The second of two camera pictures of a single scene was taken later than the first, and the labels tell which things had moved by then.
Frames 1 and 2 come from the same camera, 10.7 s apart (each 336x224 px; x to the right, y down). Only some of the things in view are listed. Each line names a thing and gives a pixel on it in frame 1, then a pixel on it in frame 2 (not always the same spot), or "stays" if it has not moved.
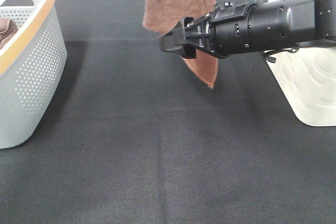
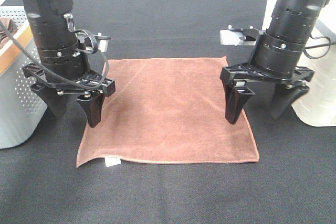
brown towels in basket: [7, 29] stays
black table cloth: [133, 135] stays
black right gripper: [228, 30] -> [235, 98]
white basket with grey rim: [308, 74] stays
